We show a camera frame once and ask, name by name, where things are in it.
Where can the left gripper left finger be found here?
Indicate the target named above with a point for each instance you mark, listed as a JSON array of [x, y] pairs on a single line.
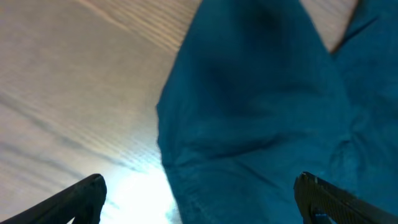
[[80, 203]]

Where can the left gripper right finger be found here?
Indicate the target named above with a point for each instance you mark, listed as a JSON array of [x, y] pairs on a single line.
[[321, 202]]

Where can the navy blue shorts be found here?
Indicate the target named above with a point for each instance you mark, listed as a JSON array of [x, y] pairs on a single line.
[[254, 99]]

